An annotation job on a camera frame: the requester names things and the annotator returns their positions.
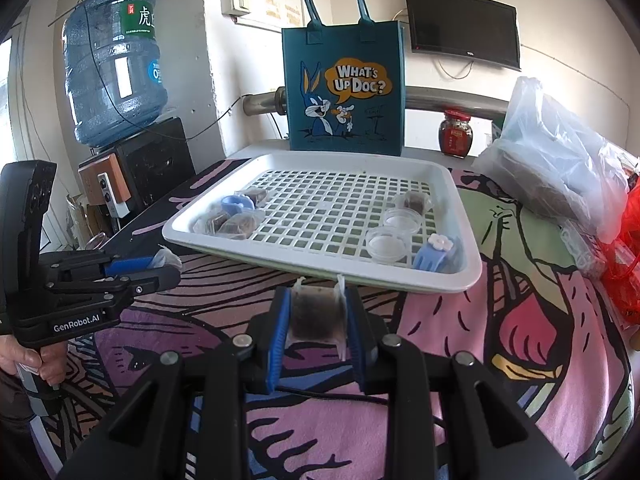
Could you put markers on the person's left hand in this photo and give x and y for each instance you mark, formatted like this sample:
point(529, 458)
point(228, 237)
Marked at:
point(35, 362)

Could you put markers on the clear plastic bag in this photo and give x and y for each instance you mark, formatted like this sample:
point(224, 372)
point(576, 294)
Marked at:
point(550, 160)

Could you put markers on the blue fork with flower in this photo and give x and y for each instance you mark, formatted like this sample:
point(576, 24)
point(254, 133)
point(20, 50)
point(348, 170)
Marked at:
point(435, 255)

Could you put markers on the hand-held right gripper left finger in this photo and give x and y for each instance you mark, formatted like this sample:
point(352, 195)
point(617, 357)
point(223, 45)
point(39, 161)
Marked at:
point(281, 330)

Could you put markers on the blue water jug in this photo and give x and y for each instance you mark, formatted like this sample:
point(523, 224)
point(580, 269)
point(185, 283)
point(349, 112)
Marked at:
point(110, 75)

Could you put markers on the black water dispenser cabinet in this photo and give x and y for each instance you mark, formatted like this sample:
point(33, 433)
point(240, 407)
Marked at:
point(155, 165)

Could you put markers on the crumpled clear plastic wrap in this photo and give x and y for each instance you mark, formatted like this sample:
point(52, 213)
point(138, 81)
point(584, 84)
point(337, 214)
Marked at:
point(580, 250)

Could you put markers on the printed blanket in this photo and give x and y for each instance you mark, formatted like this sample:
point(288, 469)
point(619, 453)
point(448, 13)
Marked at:
point(500, 310)

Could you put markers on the white wall switch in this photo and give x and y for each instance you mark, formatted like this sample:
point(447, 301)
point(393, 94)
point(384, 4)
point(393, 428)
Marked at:
point(235, 0)

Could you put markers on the red sauce jar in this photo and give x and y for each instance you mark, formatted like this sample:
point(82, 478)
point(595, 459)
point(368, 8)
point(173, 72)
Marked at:
point(455, 135)

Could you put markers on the grey metal rail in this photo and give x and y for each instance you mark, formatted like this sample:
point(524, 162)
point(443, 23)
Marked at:
point(450, 97)

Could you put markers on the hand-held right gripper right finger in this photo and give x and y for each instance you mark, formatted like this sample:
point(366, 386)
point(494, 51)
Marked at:
point(356, 335)

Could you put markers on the brown snack packet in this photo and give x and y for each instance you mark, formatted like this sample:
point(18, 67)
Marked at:
point(317, 320)
point(240, 225)
point(254, 195)
point(167, 257)
point(210, 221)

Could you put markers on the clear round plastic container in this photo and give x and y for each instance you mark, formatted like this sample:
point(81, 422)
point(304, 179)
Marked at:
point(385, 244)
point(402, 220)

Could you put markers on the teal cartoon rabbit tote bag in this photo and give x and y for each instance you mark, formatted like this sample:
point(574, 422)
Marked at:
point(345, 125)

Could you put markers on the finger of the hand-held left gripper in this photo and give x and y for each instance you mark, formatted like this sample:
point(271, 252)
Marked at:
point(155, 281)
point(130, 265)

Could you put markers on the red mesh bag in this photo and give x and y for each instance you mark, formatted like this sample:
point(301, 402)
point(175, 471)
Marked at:
point(625, 270)

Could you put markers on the black wall television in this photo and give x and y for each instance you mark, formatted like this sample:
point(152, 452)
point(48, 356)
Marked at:
point(460, 25)

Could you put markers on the brown jelly cup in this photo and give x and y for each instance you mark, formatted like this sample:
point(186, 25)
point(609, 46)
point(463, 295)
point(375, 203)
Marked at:
point(414, 201)

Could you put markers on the white plastic grid tray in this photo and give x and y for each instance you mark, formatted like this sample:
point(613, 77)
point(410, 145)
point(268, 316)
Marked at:
point(325, 200)

